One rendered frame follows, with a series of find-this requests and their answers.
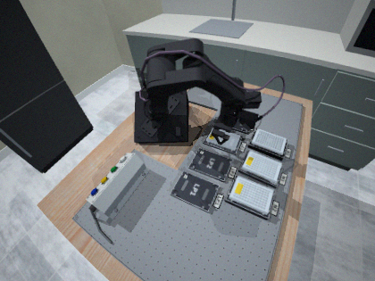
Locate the white button panel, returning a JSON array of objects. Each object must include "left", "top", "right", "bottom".
[{"left": 86, "top": 153, "right": 150, "bottom": 244}]

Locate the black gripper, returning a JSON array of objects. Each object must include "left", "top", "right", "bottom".
[{"left": 212, "top": 109, "right": 237, "bottom": 145}]

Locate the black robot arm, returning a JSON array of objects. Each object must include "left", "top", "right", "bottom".
[{"left": 140, "top": 38, "right": 262, "bottom": 137}]

